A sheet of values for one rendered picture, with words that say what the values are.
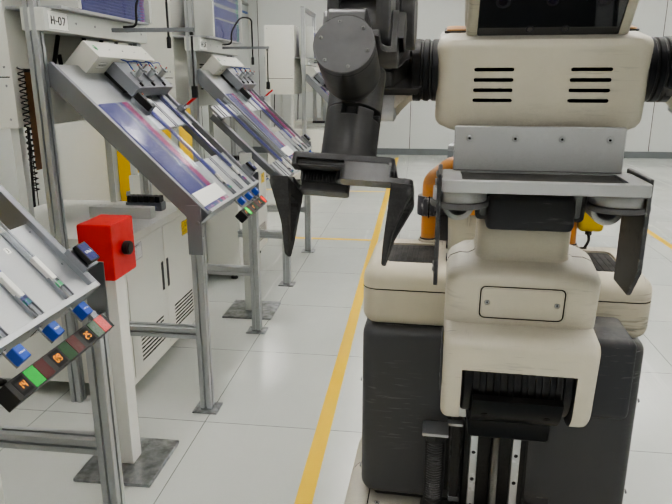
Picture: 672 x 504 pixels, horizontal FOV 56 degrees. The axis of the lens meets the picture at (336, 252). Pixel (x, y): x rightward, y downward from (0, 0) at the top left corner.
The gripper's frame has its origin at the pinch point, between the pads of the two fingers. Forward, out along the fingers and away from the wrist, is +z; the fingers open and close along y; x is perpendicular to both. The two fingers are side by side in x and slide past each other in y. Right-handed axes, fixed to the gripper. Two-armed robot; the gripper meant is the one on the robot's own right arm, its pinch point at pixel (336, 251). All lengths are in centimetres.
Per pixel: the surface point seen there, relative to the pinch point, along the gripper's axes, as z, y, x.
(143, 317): 2, -100, 163
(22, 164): -44, -136, 126
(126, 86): -82, -114, 143
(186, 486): 51, -58, 126
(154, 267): -18, -102, 168
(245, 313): -10, -87, 248
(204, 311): -2, -70, 146
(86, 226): -18, -86, 92
